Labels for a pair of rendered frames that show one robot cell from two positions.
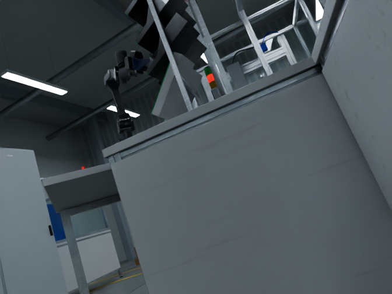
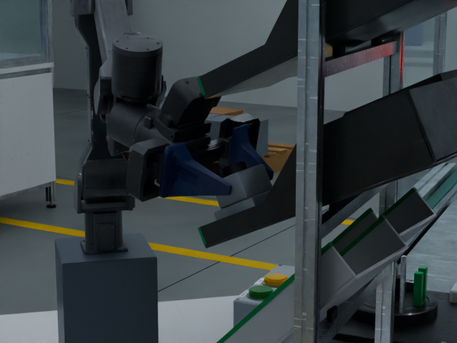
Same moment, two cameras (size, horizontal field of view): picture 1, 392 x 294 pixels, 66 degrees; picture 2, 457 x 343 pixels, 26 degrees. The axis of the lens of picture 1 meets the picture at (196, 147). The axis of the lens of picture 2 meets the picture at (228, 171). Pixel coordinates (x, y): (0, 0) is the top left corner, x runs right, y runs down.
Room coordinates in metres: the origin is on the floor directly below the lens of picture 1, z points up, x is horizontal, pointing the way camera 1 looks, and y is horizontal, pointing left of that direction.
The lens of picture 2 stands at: (0.22, -0.14, 1.48)
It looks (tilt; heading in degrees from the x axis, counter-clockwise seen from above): 12 degrees down; 12
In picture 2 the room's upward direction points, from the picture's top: straight up
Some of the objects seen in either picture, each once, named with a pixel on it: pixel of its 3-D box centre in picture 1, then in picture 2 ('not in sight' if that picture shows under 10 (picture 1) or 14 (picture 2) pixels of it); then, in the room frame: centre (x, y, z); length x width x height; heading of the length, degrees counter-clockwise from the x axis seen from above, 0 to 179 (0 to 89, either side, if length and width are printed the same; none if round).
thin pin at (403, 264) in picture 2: not in sight; (402, 284); (1.60, -0.11, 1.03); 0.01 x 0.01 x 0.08
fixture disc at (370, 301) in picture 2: not in sight; (390, 304); (1.66, -0.09, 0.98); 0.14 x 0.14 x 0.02
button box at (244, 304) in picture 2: not in sight; (275, 299); (1.78, 0.10, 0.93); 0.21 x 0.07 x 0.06; 169
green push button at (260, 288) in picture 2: not in sight; (260, 295); (1.71, 0.11, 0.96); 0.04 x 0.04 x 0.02
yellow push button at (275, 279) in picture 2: not in sight; (275, 282); (1.78, 0.10, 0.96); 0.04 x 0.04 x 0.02
